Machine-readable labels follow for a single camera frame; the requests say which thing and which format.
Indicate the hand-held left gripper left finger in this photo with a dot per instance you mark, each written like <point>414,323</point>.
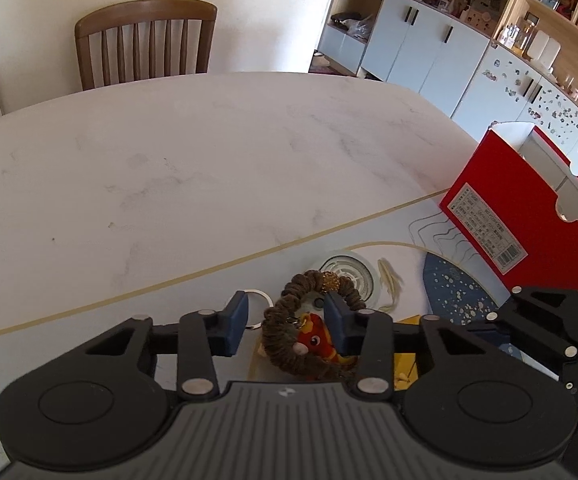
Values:
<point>236,325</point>

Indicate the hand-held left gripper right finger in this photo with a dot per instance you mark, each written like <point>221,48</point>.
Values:
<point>336,327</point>

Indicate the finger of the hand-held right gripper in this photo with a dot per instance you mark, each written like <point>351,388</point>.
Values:
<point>534,332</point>
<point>539,299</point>

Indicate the red cardboard shoe box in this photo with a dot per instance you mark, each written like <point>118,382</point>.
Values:
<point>509,195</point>

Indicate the clear tape roll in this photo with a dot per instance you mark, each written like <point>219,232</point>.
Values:
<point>349,265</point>

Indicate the cream elastic band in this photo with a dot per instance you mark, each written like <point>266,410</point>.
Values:
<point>390,285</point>

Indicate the patterned table mat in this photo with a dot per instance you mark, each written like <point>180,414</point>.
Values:
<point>459,285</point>

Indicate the white cabinet with stickers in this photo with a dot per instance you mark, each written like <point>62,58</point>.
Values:
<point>509,90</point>

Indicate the patterned red rug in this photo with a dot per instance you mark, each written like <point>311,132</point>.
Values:
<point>331,70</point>

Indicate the wooden open shelf unit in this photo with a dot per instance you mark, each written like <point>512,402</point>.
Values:
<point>569,25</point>

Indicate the bags in cabinet niche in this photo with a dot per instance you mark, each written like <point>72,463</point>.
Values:
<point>351,25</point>

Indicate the brown slatted wooden chair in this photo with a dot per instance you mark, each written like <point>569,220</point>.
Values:
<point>144,10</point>

